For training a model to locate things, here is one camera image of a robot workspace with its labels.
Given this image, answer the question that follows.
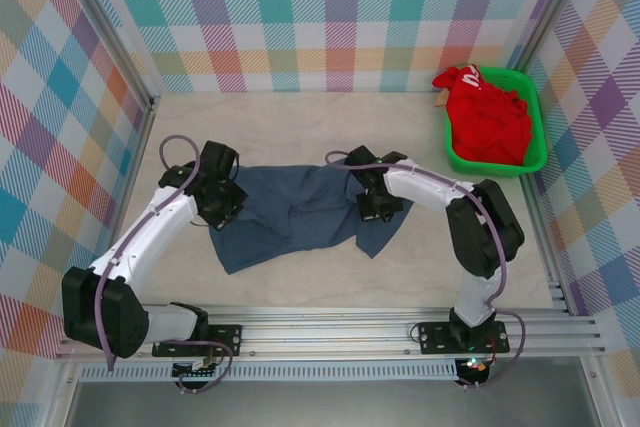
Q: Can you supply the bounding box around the blue t-shirt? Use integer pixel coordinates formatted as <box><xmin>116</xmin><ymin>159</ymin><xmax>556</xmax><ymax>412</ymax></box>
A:
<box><xmin>207</xmin><ymin>159</ymin><xmax>415</xmax><ymax>277</ymax></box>

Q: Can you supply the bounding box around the green plastic basket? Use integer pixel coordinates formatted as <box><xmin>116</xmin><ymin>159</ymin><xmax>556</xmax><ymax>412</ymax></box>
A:
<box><xmin>443</xmin><ymin>65</ymin><xmax>550</xmax><ymax>177</ymax></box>

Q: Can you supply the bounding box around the red t-shirt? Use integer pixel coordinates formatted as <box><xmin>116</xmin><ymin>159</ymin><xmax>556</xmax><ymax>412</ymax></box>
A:
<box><xmin>431</xmin><ymin>65</ymin><xmax>534</xmax><ymax>168</ymax></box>

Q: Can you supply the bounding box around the aluminium side rail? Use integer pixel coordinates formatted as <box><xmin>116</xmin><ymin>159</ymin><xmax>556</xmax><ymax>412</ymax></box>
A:
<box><xmin>112</xmin><ymin>96</ymin><xmax>160</xmax><ymax>248</ymax></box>
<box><xmin>519</xmin><ymin>174</ymin><xmax>574</xmax><ymax>316</ymax></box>

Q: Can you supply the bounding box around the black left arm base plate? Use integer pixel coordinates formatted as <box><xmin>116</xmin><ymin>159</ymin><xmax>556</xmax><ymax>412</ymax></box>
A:
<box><xmin>151</xmin><ymin>322</ymin><xmax>244</xmax><ymax>359</ymax></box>

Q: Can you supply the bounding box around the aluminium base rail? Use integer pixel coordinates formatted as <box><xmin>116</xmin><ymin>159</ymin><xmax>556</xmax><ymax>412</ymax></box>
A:
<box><xmin>54</xmin><ymin>314</ymin><xmax>604</xmax><ymax>361</ymax></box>

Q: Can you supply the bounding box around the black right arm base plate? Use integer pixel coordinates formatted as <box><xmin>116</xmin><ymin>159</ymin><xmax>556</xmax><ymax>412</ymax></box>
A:
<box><xmin>417</xmin><ymin>319</ymin><xmax>511</xmax><ymax>356</ymax></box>

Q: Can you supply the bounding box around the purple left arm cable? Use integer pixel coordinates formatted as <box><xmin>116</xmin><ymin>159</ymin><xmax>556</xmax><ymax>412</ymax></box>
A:
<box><xmin>93</xmin><ymin>133</ymin><xmax>234</xmax><ymax>394</ymax></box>

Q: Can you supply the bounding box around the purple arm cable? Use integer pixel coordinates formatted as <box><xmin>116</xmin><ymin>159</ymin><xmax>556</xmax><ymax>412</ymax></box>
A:
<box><xmin>324</xmin><ymin>149</ymin><xmax>527</xmax><ymax>391</ymax></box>
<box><xmin>93</xmin><ymin>133</ymin><xmax>234</xmax><ymax>394</ymax></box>

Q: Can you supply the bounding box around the white slotted cable duct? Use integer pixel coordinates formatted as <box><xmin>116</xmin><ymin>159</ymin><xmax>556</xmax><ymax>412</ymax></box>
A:
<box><xmin>79</xmin><ymin>359</ymin><xmax>459</xmax><ymax>382</ymax></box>

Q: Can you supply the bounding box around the aluminium frame post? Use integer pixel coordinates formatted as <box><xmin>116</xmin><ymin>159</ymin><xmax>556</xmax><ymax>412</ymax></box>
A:
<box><xmin>514</xmin><ymin>0</ymin><xmax>591</xmax><ymax>78</ymax></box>
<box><xmin>59</xmin><ymin>0</ymin><xmax>161</xmax><ymax>113</ymax></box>

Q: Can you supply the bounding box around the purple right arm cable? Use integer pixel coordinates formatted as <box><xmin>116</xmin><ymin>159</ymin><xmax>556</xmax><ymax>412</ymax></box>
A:
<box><xmin>324</xmin><ymin>149</ymin><xmax>527</xmax><ymax>391</ymax></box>

